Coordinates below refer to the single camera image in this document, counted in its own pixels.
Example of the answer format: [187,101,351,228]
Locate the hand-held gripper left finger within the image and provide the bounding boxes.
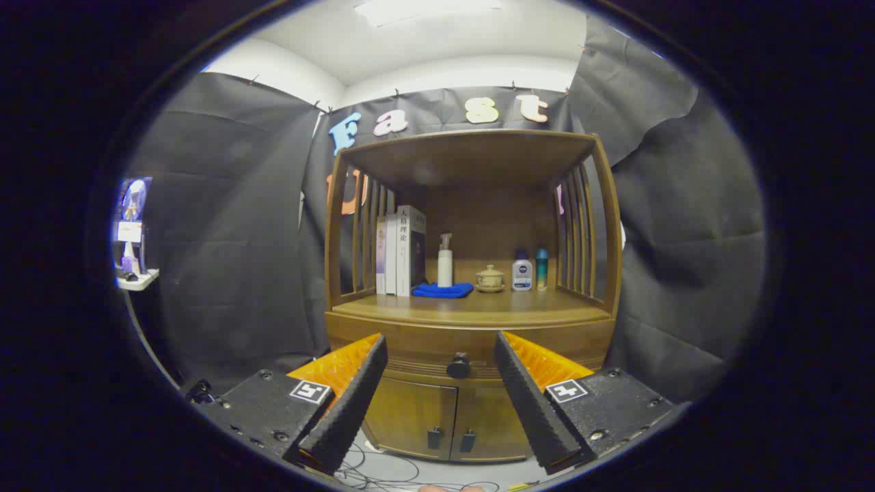
[195,333,389,477]

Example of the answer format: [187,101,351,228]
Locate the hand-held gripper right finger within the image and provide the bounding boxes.
[494,331,684,476]

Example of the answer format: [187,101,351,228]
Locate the wooden drawer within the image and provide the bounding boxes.
[327,313,616,381]

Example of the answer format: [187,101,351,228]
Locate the wooden cabinet door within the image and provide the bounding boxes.
[451,386,534,463]
[362,377,457,460]

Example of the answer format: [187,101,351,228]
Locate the wooden countertop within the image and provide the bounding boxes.
[332,287,613,327]

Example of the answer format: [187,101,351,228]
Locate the wooden cabinet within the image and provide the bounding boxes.
[323,128,624,464]

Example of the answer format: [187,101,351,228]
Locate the white lotion bottle blue cap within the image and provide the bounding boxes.
[512,249,533,292]

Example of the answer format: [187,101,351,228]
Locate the beige lidded teacup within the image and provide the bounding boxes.
[476,264,506,293]

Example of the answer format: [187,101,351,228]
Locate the blue folded cloth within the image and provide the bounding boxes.
[412,282,474,299]

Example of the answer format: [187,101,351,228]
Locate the thin purple book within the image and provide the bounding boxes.
[375,217,388,295]

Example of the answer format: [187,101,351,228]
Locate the thin white book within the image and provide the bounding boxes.
[385,213,399,296]

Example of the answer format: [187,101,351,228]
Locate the white pump bottle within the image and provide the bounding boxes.
[437,233,454,288]

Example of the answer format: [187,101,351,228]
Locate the thick white and dark book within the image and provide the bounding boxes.
[396,205,427,297]

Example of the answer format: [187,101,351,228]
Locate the white stand pole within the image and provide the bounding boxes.
[125,290,180,389]

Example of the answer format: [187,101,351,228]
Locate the ceiling light panel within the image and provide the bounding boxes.
[354,0,503,28]

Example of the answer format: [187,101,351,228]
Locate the black cables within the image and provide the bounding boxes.
[335,444,503,492]

